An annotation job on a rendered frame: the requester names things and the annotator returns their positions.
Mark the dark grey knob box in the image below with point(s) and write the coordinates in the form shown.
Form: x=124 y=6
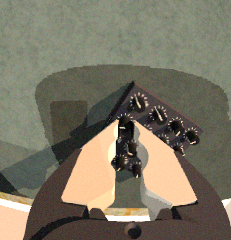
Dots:
x=163 y=120

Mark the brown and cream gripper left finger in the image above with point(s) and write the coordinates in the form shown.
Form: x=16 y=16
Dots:
x=83 y=181

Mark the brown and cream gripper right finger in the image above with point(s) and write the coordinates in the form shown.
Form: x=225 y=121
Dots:
x=169 y=180

